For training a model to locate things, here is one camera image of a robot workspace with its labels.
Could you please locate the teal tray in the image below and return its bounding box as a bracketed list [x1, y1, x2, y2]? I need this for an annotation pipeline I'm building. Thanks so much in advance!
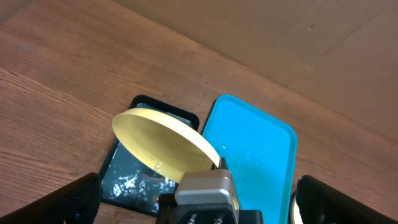
[202, 95, 297, 223]

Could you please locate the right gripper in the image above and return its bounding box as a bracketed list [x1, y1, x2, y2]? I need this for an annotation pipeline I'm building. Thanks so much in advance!
[155, 157, 265, 224]

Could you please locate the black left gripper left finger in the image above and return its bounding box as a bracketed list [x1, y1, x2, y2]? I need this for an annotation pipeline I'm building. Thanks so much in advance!
[1, 172, 102, 224]

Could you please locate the black tray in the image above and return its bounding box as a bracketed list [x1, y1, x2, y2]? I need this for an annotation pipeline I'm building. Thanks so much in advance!
[99, 95, 200, 217]

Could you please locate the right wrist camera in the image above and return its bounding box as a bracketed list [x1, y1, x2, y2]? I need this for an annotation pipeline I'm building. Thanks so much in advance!
[175, 169, 240, 216]

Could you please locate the yellow plate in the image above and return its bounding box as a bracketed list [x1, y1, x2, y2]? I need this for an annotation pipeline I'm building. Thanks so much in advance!
[112, 108, 220, 183]
[289, 191, 303, 224]

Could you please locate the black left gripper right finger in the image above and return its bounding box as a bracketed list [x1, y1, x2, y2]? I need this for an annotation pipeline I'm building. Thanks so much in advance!
[295, 175, 397, 224]

